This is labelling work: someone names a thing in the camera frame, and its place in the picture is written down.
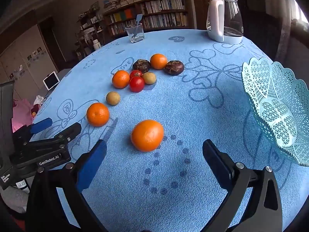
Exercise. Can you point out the clear drinking glass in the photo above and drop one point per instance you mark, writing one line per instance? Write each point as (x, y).
(135, 35)

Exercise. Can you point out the pink cloth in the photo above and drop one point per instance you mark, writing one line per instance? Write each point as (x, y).
(21, 116)

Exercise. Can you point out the brown kiwi fruit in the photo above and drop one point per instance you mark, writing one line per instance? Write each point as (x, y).
(149, 78)

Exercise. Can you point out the dark wooden chair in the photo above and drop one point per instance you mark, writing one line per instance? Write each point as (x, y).
(263, 29)

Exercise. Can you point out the white thermos bottle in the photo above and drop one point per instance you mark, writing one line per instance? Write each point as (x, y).
(96, 44)

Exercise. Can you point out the blue plastic spoon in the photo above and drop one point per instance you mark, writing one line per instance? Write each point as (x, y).
(139, 18)

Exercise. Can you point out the beige curtain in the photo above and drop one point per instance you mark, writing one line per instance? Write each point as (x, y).
(288, 29)

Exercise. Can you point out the teal plastic lattice basket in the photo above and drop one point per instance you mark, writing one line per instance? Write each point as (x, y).
(272, 89)

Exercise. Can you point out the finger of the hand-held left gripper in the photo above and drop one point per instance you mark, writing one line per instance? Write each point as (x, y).
(70, 131)
(41, 124)

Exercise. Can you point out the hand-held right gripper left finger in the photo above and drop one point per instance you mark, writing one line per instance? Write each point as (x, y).
(93, 166)

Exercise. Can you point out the small tan longan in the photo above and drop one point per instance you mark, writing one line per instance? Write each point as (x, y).
(113, 98)

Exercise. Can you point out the large smooth orange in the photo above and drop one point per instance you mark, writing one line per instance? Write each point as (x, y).
(147, 135)

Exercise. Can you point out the window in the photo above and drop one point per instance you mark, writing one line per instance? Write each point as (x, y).
(301, 17)

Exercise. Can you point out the red tomato with calyx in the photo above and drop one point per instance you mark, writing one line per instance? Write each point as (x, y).
(135, 73)

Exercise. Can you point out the brown wooden door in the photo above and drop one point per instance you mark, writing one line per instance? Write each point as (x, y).
(200, 4)

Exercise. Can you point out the orange mandarin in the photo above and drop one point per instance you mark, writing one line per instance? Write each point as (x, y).
(120, 79)
(97, 114)
(158, 61)

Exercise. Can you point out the metal storage rack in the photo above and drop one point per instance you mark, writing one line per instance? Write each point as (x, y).
(89, 29)

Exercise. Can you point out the white tablet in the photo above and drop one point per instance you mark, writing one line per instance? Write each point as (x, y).
(51, 80)

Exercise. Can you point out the wooden bookshelf with books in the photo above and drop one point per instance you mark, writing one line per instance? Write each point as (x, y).
(164, 4)

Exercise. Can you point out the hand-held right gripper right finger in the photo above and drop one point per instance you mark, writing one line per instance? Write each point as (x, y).
(214, 158)

